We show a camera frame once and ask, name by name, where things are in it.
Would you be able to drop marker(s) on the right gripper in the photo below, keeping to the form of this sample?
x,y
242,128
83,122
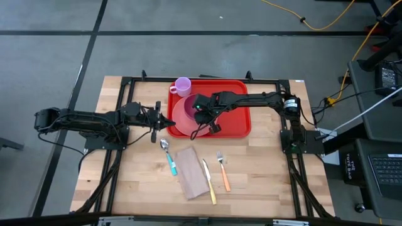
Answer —
x,y
205,105

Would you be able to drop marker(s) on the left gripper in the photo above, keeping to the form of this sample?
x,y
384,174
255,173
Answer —
x,y
147,117

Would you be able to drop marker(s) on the salmon pink plate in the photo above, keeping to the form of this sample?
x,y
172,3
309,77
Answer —
x,y
182,122

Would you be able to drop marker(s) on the lilac plastic mug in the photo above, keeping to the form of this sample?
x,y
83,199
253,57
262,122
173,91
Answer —
x,y
183,86

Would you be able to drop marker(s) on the red plastic tray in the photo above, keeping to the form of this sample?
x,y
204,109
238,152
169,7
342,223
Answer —
x,y
235,122

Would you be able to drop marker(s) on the beige cloth napkin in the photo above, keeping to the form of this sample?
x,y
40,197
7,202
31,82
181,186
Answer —
x,y
191,175

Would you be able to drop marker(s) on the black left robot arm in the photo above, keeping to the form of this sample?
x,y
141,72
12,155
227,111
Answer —
x,y
88,120

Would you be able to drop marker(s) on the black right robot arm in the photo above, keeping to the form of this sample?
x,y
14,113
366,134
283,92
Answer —
x,y
257,97

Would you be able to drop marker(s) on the black tote bag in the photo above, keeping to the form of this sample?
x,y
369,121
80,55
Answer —
x,y
350,166

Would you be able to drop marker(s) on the grey side desk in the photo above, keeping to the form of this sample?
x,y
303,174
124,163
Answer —
x,y
370,207
364,110

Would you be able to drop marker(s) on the black power supply box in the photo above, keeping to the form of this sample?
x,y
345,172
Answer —
x,y
387,78

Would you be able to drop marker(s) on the black caster wheel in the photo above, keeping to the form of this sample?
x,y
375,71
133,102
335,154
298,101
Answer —
x,y
359,207

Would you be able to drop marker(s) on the black chair base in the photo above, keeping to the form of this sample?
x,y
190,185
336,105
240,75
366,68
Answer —
x,y
383,47

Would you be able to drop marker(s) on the black laptop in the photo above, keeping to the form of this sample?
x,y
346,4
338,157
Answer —
x,y
387,175

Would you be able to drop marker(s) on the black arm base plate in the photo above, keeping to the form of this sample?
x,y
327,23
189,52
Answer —
x,y
94,144
314,144

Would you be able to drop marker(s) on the black aluminium table frame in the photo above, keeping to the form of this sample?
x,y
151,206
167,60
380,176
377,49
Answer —
x,y
294,188

